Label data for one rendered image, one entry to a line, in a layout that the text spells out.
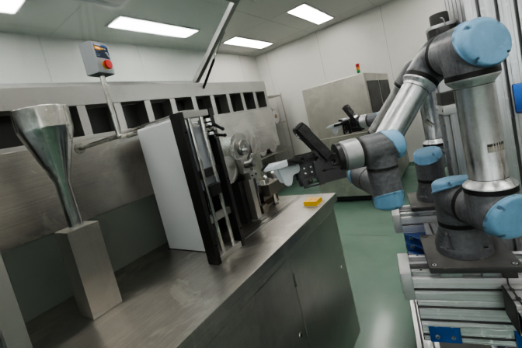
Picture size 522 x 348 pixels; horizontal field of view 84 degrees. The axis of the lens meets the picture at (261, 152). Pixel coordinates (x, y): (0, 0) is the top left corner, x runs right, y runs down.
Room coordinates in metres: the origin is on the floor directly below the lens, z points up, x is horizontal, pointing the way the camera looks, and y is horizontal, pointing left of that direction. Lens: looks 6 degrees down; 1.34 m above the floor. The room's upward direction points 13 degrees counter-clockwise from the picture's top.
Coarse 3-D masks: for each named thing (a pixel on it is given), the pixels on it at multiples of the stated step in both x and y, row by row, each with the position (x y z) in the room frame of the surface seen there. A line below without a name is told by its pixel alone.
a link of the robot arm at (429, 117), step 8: (432, 96) 1.36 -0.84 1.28; (424, 104) 1.38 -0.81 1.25; (432, 104) 1.36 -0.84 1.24; (424, 112) 1.39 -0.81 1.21; (432, 112) 1.37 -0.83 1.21; (424, 120) 1.40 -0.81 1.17; (432, 120) 1.37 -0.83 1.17; (424, 128) 1.41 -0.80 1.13; (432, 128) 1.37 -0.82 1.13; (432, 136) 1.38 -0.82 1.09; (440, 136) 1.36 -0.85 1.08; (424, 144) 1.41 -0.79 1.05; (432, 144) 1.37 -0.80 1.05; (440, 144) 1.35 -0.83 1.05
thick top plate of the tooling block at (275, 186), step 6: (258, 180) 1.63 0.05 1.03; (270, 180) 1.55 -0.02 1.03; (276, 180) 1.52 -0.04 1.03; (264, 186) 1.47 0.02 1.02; (270, 186) 1.47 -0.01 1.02; (276, 186) 1.51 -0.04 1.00; (282, 186) 1.55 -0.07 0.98; (264, 192) 1.47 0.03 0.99; (270, 192) 1.46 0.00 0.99; (276, 192) 1.50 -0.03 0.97
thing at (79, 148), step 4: (112, 136) 0.98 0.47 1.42; (116, 136) 0.96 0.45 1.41; (120, 136) 0.96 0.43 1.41; (100, 140) 1.02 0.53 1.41; (104, 140) 1.01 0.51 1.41; (108, 140) 0.99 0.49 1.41; (112, 140) 0.99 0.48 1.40; (76, 144) 1.12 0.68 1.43; (80, 144) 1.13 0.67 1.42; (84, 144) 1.11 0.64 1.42; (88, 144) 1.08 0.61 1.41; (92, 144) 1.06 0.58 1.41; (96, 144) 1.05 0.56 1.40; (76, 148) 1.12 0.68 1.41; (80, 148) 1.11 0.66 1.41; (84, 148) 1.10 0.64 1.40; (80, 152) 1.13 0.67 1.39
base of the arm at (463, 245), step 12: (444, 228) 0.85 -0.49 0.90; (456, 228) 0.82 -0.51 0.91; (468, 228) 0.80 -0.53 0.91; (444, 240) 0.85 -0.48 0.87; (456, 240) 0.82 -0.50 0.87; (468, 240) 0.80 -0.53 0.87; (480, 240) 0.80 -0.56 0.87; (444, 252) 0.84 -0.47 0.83; (456, 252) 0.81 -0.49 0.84; (468, 252) 0.79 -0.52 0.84; (480, 252) 0.79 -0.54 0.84; (492, 252) 0.80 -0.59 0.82
